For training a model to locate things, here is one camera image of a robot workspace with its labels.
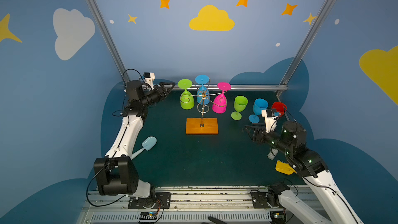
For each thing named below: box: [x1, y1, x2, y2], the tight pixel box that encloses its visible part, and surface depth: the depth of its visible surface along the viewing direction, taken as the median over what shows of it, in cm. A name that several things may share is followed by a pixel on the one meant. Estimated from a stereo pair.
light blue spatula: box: [131, 136, 158, 161], surface depth 95 cm
